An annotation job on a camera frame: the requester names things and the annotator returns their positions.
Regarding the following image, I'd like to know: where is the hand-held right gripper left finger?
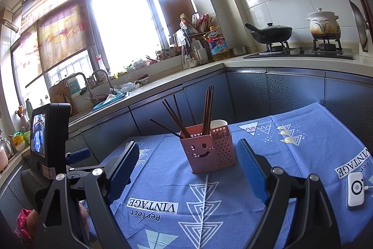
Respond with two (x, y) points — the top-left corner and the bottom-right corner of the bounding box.
(33, 141), (140, 249)

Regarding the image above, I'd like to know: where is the person's left hand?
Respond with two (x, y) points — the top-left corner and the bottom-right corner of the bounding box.
(76, 202), (91, 241)

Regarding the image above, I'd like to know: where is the white spray bottle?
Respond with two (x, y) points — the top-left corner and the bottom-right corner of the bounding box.
(96, 54), (107, 82)

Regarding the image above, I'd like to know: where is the steel kitchen sink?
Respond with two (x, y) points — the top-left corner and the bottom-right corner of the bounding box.
(70, 91), (131, 121)

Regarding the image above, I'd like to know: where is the blue plastic basin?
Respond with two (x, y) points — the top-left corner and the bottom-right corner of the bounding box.
(93, 93), (125, 110)

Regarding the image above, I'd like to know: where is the person's left forearm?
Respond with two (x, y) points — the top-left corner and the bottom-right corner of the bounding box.
(14, 208), (40, 248)

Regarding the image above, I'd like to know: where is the clear plastic bag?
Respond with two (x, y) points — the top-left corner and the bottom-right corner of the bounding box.
(115, 82), (140, 93)

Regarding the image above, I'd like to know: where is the angular chrome faucet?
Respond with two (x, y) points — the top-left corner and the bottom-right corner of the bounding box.
(65, 72), (95, 105)

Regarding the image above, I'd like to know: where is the pink plastic utensil holder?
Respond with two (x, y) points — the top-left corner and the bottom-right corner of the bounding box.
(179, 125), (237, 174)

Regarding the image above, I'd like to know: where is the glass kettle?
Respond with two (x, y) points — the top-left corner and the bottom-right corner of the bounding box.
(0, 137), (14, 160)

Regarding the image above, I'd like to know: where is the narrow printed roller blind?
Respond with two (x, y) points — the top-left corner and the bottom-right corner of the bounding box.
(12, 29), (44, 86)

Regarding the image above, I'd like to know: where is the grey wall pipe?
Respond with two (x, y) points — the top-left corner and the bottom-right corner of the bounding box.
(0, 19), (19, 33)

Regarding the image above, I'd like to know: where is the white electronic device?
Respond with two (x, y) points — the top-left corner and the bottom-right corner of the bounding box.
(346, 172), (365, 209)

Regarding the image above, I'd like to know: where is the wooden cutting board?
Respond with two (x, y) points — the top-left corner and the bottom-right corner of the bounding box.
(49, 80), (73, 115)

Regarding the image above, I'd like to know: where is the white plastic jug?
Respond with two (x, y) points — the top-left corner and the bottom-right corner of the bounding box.
(191, 39), (209, 64)

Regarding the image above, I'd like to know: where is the blue kitchen cabinet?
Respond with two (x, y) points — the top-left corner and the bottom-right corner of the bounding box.
(0, 68), (373, 209)

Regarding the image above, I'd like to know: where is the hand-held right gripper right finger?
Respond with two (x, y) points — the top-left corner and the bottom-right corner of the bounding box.
(236, 138), (342, 249)

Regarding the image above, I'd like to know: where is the blue printed box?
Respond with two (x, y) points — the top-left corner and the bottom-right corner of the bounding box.
(68, 80), (82, 96)

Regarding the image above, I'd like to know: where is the pile of seasoning packets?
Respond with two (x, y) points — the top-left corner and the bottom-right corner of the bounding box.
(178, 13), (218, 34)

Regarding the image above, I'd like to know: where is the black gas stove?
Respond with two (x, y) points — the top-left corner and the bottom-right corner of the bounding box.
(243, 39), (354, 60)

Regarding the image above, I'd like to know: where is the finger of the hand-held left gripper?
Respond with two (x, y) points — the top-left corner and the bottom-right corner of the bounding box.
(66, 149), (92, 164)

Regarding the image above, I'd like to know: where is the painted ceramic pot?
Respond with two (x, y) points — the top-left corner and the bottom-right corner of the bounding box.
(307, 7), (341, 40)

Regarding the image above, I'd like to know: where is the wide printed roller blind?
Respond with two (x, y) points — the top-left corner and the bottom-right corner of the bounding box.
(37, 0), (97, 73)

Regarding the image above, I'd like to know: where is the blue printed tablecloth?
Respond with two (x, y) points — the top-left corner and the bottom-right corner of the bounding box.
(87, 102), (373, 249)

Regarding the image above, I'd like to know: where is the black wok with lid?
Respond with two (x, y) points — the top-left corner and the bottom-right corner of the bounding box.
(245, 23), (293, 44)

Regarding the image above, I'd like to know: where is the curved chrome faucet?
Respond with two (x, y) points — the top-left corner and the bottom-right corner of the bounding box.
(91, 69), (114, 92)

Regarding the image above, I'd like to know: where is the white cup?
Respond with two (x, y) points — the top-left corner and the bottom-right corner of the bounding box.
(210, 120), (228, 133)

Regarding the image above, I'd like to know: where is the hanging steel pan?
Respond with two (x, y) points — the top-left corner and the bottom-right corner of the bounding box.
(349, 0), (369, 52)

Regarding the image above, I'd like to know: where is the row of condiment jars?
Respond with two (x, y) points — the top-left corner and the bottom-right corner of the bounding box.
(156, 48), (183, 60)

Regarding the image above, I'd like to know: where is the bunch of dark chopsticks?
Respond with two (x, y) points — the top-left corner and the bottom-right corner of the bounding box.
(149, 85), (215, 139)

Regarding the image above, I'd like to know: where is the metal countertop rack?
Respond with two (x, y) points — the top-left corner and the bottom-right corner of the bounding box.
(174, 29), (218, 63)

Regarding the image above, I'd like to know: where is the brown cardboard panel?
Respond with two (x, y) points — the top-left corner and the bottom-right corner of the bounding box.
(158, 0), (197, 34)

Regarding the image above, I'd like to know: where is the cooking oil bottle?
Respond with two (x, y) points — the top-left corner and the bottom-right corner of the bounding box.
(207, 26), (227, 62)

